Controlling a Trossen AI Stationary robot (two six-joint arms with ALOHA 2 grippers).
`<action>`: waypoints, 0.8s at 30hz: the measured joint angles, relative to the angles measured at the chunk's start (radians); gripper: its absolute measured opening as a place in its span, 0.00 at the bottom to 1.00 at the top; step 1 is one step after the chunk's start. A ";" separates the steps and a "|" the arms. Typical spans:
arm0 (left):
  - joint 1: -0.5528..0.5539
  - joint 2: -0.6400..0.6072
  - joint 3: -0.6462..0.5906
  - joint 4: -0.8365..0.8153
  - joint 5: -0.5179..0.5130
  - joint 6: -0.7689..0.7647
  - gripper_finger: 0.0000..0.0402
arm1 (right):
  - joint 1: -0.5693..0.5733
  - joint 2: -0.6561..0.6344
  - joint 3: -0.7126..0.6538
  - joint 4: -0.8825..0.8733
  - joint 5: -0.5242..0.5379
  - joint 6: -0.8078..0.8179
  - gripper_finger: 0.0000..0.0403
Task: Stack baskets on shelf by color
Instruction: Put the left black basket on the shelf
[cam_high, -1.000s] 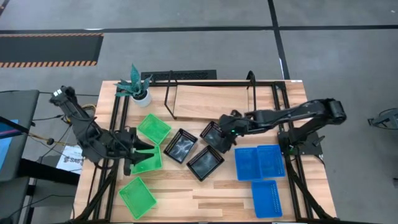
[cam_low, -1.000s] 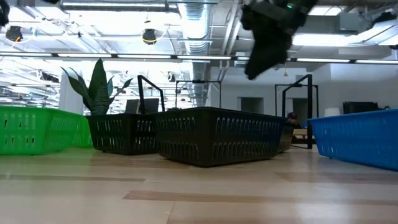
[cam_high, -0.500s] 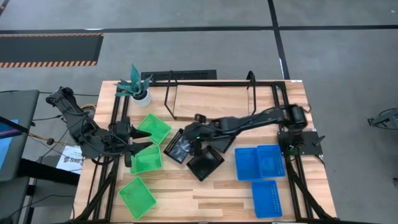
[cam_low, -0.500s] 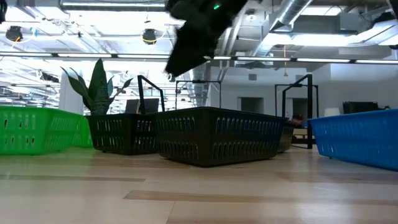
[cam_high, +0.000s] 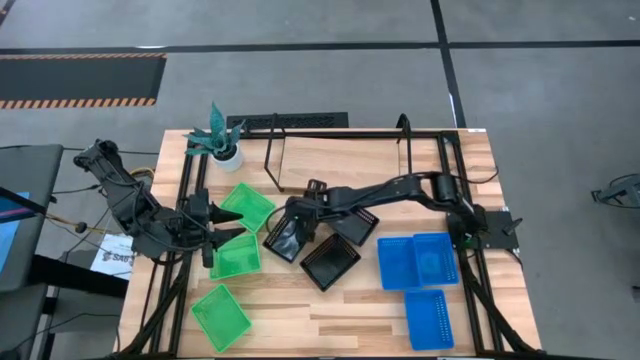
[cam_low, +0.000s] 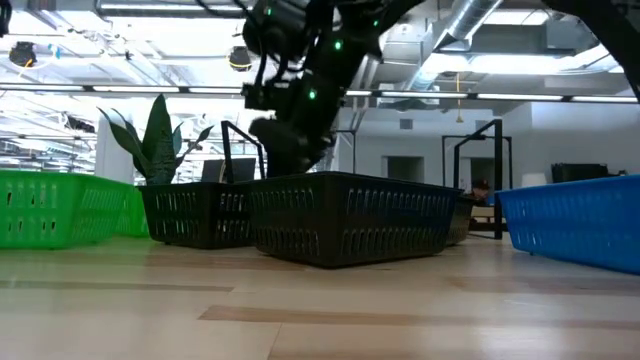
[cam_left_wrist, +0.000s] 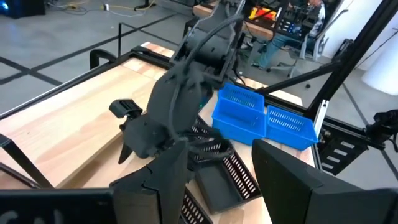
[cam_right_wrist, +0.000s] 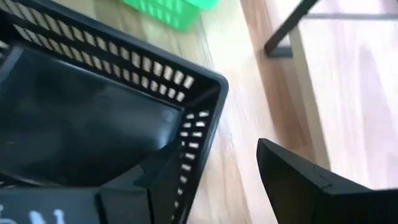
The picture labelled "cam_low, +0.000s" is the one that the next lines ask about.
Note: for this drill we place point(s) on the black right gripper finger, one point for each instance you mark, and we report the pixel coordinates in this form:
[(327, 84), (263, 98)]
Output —
[(301, 167), (279, 167)]

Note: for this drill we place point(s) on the black plastic basket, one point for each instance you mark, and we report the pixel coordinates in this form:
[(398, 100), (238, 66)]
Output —
[(350, 220), (195, 215), (462, 220)]

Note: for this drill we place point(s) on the blue plastic basket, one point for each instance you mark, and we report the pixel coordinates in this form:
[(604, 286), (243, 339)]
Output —
[(580, 225)]

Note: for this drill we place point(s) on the black monitor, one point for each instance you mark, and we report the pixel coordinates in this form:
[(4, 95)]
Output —
[(242, 170)]

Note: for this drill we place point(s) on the snake plant in white pot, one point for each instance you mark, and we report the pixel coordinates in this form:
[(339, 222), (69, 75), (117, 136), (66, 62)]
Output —
[(157, 150)]

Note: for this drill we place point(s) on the long linear ceiling light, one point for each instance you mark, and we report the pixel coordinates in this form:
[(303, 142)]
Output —
[(135, 89)]

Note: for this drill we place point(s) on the person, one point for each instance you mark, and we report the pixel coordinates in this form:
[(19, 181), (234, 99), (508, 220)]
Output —
[(481, 189)]

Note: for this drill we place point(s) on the white table lamp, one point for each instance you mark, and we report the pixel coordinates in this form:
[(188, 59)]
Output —
[(534, 180)]

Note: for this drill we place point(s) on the black equipment box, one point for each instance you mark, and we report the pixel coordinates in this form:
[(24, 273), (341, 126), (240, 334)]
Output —
[(580, 172)]

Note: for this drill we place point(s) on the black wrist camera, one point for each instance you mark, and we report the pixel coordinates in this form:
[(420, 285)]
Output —
[(265, 97)]

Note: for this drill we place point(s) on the wall vent grille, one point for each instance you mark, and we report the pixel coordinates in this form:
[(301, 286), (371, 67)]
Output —
[(406, 124)]

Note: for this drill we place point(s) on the black frame wooden shelf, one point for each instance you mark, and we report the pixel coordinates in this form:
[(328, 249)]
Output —
[(498, 175)]

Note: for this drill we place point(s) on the silver slanted air duct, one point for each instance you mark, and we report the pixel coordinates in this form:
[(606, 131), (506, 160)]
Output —
[(470, 20)]

